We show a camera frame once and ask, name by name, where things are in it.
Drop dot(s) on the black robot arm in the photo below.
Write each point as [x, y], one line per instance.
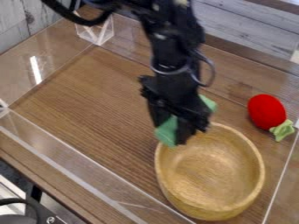
[175, 36]

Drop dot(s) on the green rectangular block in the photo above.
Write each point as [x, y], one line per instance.
[165, 131]

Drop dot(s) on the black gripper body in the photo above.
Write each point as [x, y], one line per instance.
[177, 90]

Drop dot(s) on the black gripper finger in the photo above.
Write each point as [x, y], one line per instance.
[157, 112]
[185, 130]

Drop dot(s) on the brown wooden bowl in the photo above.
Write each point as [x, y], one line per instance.
[212, 177]

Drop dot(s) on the clear acrylic tray wall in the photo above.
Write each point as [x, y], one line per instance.
[76, 134]

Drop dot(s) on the clear acrylic corner bracket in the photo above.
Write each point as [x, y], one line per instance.
[97, 34]

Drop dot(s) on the red plush strawberry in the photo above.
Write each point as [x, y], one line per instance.
[267, 114]

